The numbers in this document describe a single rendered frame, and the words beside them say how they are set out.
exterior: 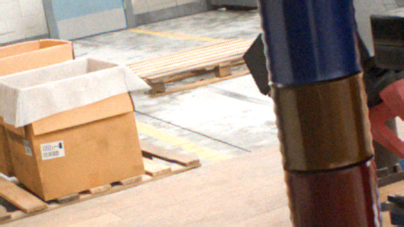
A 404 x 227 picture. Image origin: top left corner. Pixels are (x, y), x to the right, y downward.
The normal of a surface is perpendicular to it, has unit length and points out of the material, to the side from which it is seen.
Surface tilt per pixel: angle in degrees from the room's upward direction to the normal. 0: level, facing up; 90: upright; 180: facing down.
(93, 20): 90
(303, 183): 76
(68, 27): 90
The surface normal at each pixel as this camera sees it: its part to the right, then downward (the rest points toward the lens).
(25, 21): 0.36, 0.14
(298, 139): -0.64, 0.04
